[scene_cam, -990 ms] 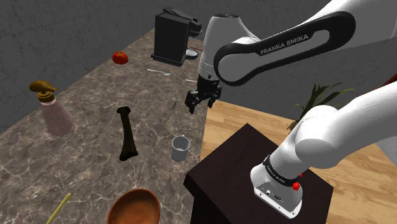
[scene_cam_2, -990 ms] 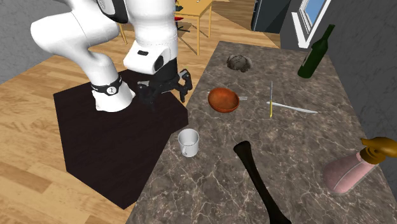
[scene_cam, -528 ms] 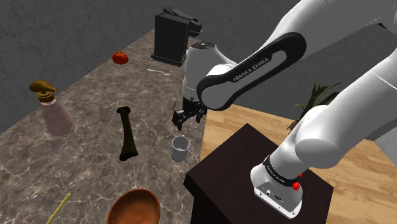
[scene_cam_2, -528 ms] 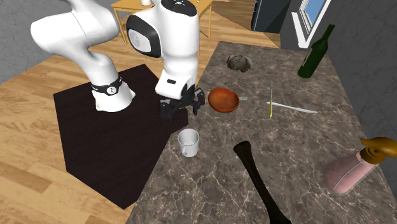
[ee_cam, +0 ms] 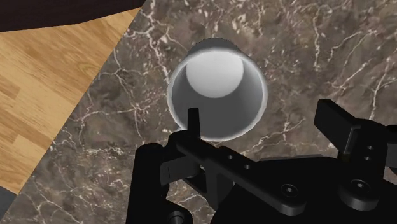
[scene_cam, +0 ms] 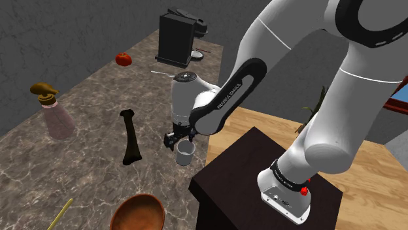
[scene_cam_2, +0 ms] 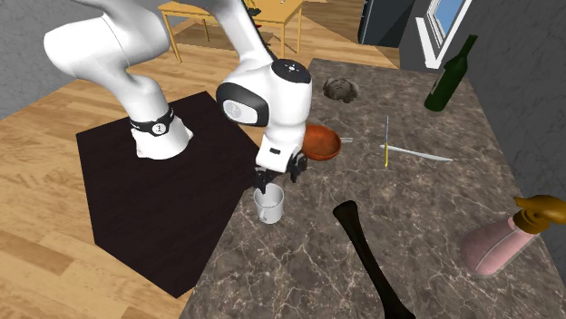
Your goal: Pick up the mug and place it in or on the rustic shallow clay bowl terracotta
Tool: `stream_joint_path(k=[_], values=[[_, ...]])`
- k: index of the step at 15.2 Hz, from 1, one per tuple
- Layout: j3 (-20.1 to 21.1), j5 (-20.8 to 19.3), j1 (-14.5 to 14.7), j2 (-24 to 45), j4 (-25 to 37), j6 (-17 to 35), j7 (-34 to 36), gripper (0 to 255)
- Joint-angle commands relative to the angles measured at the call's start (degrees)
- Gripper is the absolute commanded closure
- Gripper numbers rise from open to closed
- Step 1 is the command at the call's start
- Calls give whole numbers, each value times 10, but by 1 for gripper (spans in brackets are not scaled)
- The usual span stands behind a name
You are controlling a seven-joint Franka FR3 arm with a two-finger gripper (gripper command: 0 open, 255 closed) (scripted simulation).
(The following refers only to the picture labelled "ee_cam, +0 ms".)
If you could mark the white cup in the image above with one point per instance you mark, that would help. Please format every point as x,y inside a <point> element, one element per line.
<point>217,93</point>

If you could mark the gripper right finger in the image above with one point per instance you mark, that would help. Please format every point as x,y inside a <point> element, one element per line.
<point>356,136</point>

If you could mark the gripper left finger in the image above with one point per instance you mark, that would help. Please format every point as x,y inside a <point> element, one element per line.
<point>198,152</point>

